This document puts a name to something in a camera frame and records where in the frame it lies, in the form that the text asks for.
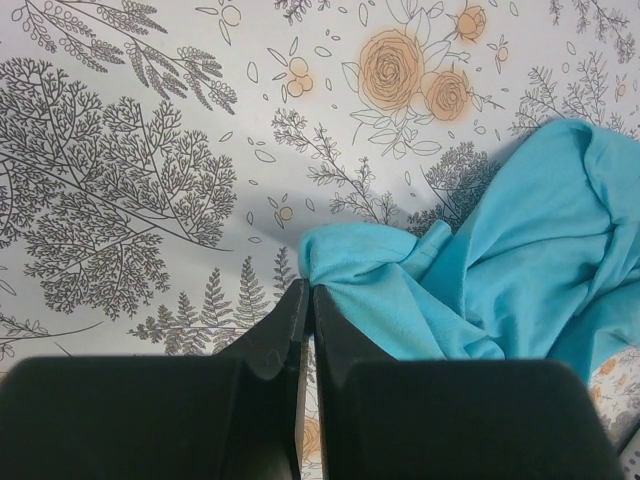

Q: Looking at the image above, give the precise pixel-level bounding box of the teal t shirt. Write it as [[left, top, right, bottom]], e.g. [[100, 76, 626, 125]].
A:
[[298, 120, 639, 379]]

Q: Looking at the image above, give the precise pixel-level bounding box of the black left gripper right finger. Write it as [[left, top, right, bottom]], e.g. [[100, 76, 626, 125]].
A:
[[313, 287, 623, 479]]

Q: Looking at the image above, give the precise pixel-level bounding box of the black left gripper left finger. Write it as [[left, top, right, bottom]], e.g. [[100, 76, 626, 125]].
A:
[[1, 280, 310, 479]]

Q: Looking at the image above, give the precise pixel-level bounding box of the floral table cloth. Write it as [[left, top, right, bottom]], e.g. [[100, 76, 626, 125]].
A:
[[1, 1, 639, 479]]

